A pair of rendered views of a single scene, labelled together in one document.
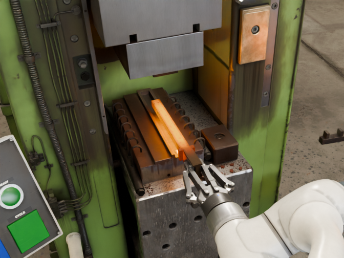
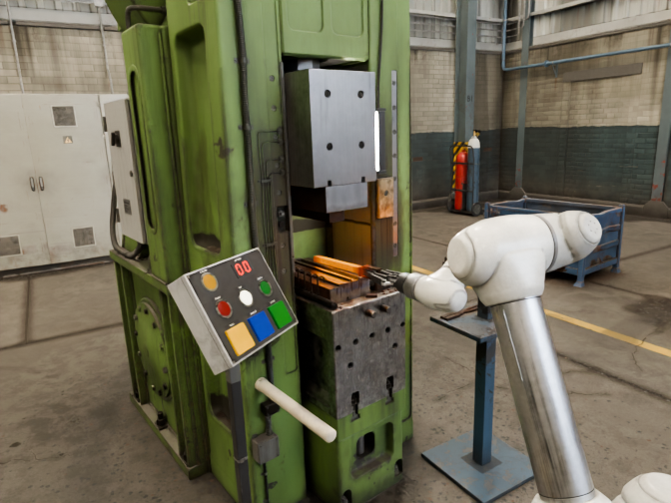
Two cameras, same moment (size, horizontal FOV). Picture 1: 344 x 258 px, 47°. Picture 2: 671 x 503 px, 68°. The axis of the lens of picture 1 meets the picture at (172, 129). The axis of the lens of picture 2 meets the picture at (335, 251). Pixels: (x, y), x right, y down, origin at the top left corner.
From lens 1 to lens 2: 1.06 m
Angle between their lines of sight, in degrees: 28
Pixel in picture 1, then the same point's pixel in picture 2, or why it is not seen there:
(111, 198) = (293, 339)
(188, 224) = (365, 341)
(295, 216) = not seen: hidden behind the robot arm
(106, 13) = (317, 165)
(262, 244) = (448, 276)
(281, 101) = (405, 252)
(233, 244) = (430, 282)
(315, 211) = not seen: hidden behind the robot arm
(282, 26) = (400, 194)
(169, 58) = (348, 199)
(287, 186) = not seen: hidden behind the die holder
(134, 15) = (331, 167)
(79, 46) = (282, 199)
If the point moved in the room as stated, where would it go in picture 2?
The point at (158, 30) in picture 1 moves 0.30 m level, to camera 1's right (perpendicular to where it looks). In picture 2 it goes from (343, 179) to (414, 174)
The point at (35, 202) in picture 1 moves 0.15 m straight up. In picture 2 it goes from (279, 295) to (276, 251)
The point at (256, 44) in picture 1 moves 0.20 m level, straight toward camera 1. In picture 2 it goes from (387, 204) to (399, 211)
